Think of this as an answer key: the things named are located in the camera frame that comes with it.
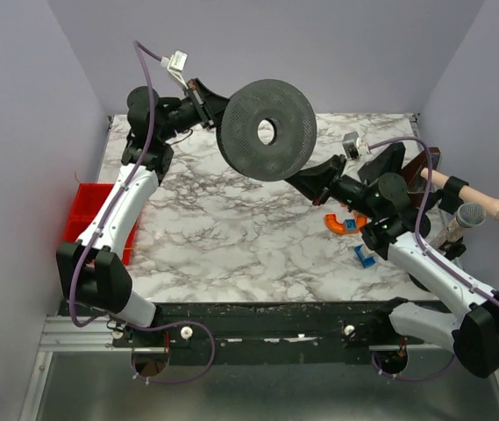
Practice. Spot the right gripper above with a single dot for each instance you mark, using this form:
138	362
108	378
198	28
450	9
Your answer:
331	181

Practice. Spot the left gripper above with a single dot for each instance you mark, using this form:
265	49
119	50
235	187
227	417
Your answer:
199	105

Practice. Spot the black cable spool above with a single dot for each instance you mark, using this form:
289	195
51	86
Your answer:
268	131

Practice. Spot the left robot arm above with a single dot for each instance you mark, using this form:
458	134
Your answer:
91	270

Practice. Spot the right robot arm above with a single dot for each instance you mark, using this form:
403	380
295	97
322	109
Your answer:
470	327

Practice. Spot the orange curved toy track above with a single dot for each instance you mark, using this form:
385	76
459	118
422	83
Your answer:
348	226

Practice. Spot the black triangular stand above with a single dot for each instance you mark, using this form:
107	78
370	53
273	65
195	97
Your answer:
390	160

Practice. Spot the blue white toy block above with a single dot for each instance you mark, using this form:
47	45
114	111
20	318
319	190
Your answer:
365	256

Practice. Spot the black round stand base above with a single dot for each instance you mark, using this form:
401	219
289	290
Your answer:
422	278

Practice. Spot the grey microphone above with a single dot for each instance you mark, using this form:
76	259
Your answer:
467	216

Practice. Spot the red plastic bin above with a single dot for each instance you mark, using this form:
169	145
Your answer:
88	201

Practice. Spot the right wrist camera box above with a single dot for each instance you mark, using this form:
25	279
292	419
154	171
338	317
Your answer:
354	146

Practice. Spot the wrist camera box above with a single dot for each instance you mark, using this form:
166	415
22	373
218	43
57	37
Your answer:
354	146
174	65

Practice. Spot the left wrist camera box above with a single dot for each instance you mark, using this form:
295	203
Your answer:
174	65

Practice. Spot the beige handle with black clamp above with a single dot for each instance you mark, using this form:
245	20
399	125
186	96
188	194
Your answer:
466	193

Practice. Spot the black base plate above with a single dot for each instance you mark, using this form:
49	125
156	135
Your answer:
264	334

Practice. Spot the aluminium rail frame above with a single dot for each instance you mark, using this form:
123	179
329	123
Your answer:
79	375

